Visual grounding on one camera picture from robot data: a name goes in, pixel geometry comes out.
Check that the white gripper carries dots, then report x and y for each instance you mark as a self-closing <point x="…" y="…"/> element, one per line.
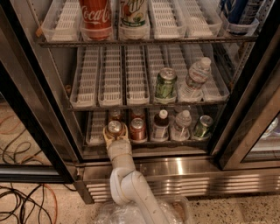
<point x="119" y="148"/>

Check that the orange can front bottom shelf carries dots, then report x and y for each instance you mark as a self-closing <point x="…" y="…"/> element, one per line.
<point x="114" y="129"/>

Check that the orange can shelf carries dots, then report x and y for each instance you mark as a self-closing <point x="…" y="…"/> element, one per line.
<point x="115" y="115"/>
<point x="114" y="129"/>

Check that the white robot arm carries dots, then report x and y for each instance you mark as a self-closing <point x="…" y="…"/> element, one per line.
<point x="126" y="182"/>

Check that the red can front bottom shelf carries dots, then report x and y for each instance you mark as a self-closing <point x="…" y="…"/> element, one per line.
<point x="137" y="129"/>

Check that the red can shelf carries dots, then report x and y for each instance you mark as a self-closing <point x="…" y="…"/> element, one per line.
<point x="137" y="113"/>
<point x="137" y="129"/>

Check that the orange can rear bottom shelf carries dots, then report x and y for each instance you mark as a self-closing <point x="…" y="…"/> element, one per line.
<point x="115" y="115"/>

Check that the red can rear bottom shelf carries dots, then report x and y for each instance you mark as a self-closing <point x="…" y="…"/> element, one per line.
<point x="137" y="113"/>

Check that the clear water bottle bottom shelf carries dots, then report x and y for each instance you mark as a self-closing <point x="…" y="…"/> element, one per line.
<point x="180" y="128"/>

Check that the clear water bottle shelf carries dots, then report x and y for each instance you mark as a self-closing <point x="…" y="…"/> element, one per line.
<point x="197" y="76"/>
<point x="180" y="128"/>

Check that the green can middle shelf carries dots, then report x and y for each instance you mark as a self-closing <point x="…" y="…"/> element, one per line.
<point x="165" y="86"/>

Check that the green can shelf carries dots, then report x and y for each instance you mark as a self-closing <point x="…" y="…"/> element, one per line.
<point x="165" y="86"/>
<point x="202" y="127"/>

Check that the open glass fridge door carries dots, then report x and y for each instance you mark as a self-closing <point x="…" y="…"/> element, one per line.
<point x="21" y="88"/>

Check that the green can bottom shelf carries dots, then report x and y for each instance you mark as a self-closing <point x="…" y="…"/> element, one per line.
<point x="202" y="127"/>

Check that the stainless steel fridge cabinet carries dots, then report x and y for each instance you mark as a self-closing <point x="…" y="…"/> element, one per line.
<point x="91" y="76"/>

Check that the clear water bottle middle shelf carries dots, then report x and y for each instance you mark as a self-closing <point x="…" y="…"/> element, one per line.
<point x="197" y="76"/>

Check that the red Coca-Cola can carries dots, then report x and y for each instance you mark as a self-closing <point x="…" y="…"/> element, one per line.
<point x="96" y="16"/>

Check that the white green soda can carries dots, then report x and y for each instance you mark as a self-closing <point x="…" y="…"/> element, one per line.
<point x="134" y="13"/>

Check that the right sliding fridge door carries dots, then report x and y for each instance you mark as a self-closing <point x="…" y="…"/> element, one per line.
<point x="251" y="145"/>

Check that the blue can top shelf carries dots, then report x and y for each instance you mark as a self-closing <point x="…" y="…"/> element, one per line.
<point x="233" y="9"/>

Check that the dark drink bottle white cap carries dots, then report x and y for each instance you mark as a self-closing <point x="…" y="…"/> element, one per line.
<point x="160" y="126"/>

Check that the clear plastic bin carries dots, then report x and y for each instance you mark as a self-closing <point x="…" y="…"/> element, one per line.
<point x="175" y="208"/>

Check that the middle wire shelf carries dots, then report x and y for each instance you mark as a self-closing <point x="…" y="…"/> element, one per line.
<point x="145" y="106"/>

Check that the wire shelf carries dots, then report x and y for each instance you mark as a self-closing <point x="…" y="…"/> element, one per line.
<point x="145" y="106"/>
<point x="148" y="42"/>

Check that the top wire shelf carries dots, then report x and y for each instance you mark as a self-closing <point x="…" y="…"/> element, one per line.
<point x="148" y="42"/>

